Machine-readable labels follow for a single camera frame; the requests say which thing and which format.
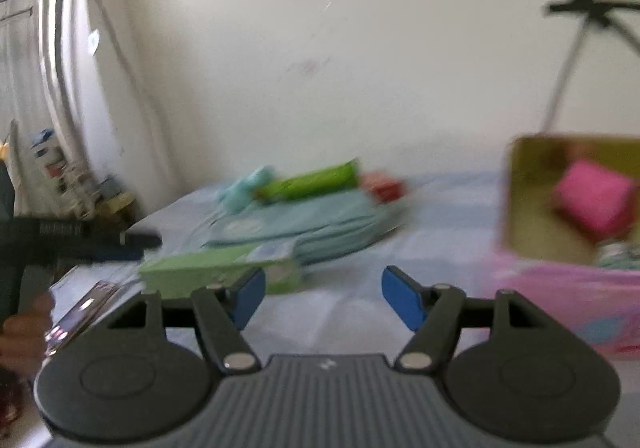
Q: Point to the pink folded cloth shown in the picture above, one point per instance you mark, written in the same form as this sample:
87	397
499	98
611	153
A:
599	202

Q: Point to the black tape cross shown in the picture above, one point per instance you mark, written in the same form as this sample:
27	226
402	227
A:
599	12

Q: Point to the person's left hand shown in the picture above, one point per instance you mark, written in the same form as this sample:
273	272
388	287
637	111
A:
23	341

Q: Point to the white striped curtain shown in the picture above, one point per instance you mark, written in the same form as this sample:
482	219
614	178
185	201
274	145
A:
56	86

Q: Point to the teal zip pouch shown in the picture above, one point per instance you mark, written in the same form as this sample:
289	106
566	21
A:
317	229

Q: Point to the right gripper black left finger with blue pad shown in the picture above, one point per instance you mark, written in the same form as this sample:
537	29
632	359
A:
150	365

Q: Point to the small red box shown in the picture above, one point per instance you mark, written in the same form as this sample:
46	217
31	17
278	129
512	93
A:
382	186

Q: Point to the green rectangular carton box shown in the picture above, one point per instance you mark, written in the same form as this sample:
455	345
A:
178	276

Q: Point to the cluttered shelf items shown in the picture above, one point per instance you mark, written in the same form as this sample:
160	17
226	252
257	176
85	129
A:
78	192

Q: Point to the green tube package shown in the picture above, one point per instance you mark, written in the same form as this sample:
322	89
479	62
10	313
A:
314	184

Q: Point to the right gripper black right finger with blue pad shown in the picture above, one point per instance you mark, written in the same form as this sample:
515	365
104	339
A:
503	363

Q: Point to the teal plush toy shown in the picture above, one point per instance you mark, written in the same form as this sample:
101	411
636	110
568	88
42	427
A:
243	192

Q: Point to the pink macaron biscuit tin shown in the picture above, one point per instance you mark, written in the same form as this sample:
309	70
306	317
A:
590	287

